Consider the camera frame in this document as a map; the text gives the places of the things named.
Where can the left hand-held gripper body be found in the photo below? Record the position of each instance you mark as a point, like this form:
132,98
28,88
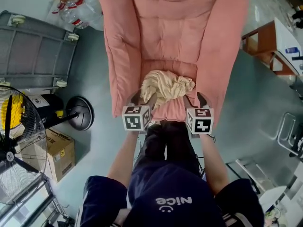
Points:
135,119

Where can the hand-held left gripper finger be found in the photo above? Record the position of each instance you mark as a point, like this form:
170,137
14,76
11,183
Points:
151,102
135,99

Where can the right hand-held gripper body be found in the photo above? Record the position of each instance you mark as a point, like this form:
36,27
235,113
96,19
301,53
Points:
200,122

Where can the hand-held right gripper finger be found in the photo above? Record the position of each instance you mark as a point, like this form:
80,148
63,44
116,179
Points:
204,102
189,103

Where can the cream cloth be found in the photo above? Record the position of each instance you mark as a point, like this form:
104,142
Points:
165,86

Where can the pink padded armchair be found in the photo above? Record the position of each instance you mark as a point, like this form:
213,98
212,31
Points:
170,37

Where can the person's left forearm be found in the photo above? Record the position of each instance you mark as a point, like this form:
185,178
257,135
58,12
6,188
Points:
123,155

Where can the person's right forearm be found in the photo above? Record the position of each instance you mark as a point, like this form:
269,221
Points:
213,159

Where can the person's black trousers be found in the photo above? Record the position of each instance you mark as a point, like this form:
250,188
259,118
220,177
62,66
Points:
175,145

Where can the person's navy t-shirt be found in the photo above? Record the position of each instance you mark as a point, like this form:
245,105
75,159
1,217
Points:
170,193

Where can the brown cardboard box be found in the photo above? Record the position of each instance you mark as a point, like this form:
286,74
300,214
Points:
59,155

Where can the yellow black vacuum cleaner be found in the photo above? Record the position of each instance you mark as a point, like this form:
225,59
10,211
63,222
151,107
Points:
50,110

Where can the white top wooden side table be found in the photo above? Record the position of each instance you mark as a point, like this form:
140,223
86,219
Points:
284,39

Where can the blue white packet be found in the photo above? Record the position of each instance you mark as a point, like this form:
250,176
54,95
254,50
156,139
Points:
291,50

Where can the small black device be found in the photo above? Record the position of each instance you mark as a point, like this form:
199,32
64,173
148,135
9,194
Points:
297,58

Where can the white round table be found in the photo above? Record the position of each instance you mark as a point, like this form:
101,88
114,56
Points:
272,195

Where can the gray platform cart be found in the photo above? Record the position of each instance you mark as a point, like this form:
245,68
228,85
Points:
26,51

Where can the metal glass cabinet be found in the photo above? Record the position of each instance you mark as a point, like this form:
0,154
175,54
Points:
28,204

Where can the chrome tube chair frame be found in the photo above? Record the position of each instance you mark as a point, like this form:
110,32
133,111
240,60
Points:
281,129

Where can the black pedestal fan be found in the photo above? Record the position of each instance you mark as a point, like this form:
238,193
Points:
9,156

